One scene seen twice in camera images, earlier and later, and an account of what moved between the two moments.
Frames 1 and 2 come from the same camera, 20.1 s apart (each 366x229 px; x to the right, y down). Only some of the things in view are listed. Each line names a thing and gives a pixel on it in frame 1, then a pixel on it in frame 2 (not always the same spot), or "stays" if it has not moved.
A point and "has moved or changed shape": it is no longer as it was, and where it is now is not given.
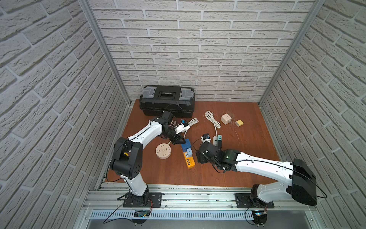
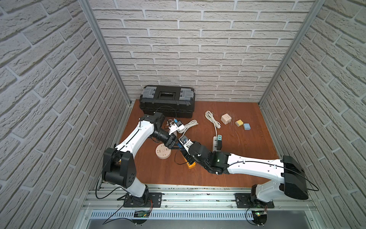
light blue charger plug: (189, 151) has moved or changed shape
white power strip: (215, 140) stays
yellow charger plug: (239, 122) stays
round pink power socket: (163, 150) stays
